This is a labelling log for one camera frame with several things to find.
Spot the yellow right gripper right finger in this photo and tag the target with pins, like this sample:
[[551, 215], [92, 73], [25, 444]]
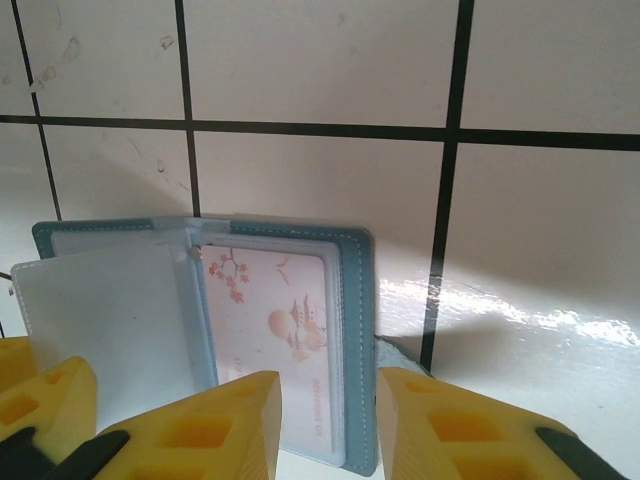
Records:
[[450, 430]]

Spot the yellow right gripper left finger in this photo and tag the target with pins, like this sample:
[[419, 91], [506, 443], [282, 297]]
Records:
[[200, 440]]

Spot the white floral credit card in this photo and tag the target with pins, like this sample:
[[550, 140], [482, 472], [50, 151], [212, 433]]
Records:
[[270, 350]]

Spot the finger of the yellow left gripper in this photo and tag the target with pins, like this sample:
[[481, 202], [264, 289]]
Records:
[[55, 400], [15, 362]]

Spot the blue leather card holder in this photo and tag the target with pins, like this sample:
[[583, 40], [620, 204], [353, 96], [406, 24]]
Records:
[[357, 300]]

